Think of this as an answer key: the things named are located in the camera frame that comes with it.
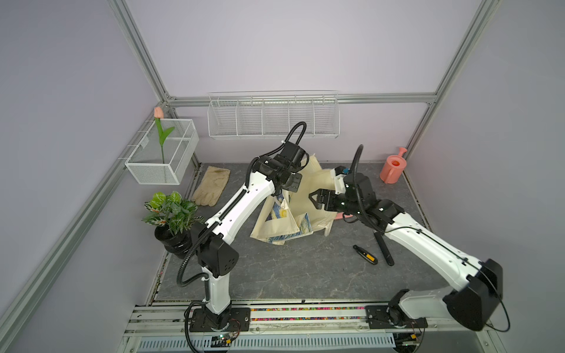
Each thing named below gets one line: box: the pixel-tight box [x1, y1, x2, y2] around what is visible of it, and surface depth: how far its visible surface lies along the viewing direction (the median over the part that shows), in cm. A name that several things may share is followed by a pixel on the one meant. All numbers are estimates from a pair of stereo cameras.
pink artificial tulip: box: [153, 106, 176, 164], surface depth 85 cm
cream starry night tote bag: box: [250, 154, 338, 246], surface depth 84 cm
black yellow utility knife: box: [353, 244, 379, 266], surface depth 88 cm
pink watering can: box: [379, 147, 409, 185], surface depth 108 cm
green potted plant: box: [142, 191, 206, 259], surface depth 75 cm
